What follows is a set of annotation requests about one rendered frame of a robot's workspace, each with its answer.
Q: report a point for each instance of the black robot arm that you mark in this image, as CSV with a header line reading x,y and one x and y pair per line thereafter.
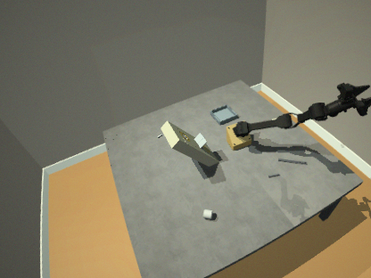
x,y
318,111

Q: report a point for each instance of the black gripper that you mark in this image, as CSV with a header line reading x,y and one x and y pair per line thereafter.
x,y
361,106

